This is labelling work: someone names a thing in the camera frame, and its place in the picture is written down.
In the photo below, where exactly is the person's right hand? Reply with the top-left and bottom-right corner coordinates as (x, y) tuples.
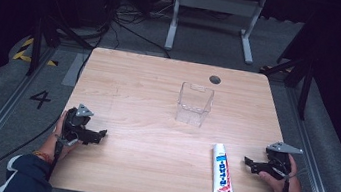
(255, 150), (309, 192)

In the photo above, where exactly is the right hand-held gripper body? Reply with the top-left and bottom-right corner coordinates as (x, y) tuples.
(261, 139), (305, 185)

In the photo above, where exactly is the tangle of black cables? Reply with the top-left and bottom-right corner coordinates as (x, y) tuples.
(98, 0), (176, 43)

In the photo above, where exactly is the clear plastic container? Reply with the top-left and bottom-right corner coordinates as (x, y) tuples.
(173, 80), (216, 131)

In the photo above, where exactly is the person's left hand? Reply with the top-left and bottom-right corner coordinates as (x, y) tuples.
(40, 107), (85, 166)

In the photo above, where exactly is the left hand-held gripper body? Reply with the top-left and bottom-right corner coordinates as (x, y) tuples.
(60, 101), (96, 149)

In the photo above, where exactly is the white toothpaste tube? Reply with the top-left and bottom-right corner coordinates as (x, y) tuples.
(206, 141), (241, 192)

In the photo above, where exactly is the black tripod stand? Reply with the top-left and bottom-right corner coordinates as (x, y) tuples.
(24, 10), (98, 86)
(253, 46), (319, 122)

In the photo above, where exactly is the grey metal table frame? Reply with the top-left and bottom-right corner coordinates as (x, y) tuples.
(162, 0), (268, 67)

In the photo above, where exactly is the black floor cable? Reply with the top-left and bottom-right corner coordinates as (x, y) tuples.
(107, 16), (176, 60)

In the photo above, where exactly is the orange wrist bracelet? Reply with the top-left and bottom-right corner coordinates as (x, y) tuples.
(30, 149), (54, 165)

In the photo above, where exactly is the left hand-held gripper cable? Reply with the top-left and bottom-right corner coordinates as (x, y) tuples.
(0, 103), (69, 192)

